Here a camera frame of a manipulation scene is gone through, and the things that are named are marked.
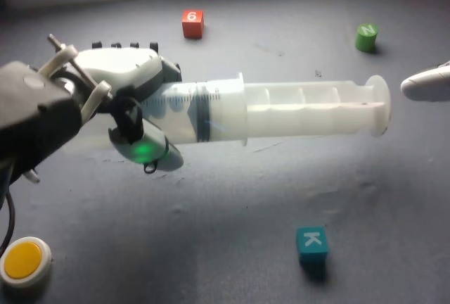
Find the red block with 6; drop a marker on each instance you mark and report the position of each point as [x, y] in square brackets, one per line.
[193, 24]

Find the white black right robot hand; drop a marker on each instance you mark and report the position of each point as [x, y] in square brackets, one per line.
[427, 87]

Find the large translucent plastic syringe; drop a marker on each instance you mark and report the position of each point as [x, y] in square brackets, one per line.
[281, 117]

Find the grey table cloth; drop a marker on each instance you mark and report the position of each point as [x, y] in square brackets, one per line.
[225, 205]

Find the green cylinder with N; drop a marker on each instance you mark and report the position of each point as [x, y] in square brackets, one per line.
[366, 38]

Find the teal block with K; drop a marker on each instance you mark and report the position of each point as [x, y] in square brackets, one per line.
[313, 246]

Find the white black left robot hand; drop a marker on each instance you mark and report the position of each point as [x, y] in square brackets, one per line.
[116, 63]

